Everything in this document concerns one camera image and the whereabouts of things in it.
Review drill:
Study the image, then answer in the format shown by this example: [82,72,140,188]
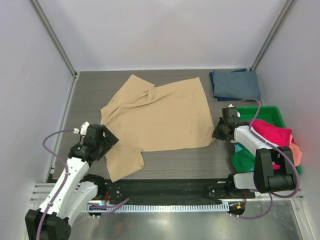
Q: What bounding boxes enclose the beige t shirt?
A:
[100,75,215,182]

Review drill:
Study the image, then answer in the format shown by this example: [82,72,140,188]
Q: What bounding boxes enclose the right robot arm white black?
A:
[212,106,300,198]

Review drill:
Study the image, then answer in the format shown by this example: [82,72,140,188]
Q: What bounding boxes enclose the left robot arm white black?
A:
[25,122,119,240]

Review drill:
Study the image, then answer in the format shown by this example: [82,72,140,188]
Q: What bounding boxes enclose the light blue t shirt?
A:
[234,143,244,153]

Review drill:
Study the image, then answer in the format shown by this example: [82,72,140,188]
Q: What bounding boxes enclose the green t shirt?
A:
[231,148,255,173]

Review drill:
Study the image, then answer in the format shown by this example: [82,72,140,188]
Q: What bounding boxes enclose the folded grey-blue t shirt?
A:
[213,70,261,100]

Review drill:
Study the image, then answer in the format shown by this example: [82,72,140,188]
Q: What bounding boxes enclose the green plastic bin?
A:
[235,106,302,175]

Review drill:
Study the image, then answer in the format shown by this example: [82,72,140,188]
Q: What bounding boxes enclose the magenta t shirt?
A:
[244,119,292,157]

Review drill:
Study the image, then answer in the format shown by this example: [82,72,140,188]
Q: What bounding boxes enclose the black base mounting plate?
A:
[94,178,255,206]

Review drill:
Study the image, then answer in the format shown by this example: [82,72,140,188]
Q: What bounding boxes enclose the salmon pink t shirt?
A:
[289,134,303,167]

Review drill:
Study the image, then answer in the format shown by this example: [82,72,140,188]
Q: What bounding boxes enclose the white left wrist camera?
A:
[79,121,90,136]

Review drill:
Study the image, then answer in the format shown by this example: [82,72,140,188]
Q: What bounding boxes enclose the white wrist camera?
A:
[228,104,241,118]
[79,121,90,136]

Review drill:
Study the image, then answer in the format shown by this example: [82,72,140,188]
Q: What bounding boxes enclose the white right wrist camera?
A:
[228,104,241,118]

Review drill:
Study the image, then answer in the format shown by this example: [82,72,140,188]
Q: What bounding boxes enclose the slotted cable duct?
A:
[83,202,230,214]

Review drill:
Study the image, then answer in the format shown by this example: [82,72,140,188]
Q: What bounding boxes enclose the aluminium extrusion rail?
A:
[30,183,55,204]

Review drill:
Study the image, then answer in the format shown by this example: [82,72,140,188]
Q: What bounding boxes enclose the right aluminium frame post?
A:
[249,0,296,72]

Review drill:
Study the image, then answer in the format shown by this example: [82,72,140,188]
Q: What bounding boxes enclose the aluminium frame post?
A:
[249,0,296,72]
[29,0,77,78]

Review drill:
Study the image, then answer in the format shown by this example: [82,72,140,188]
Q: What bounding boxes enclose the left aluminium frame post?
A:
[29,0,77,78]

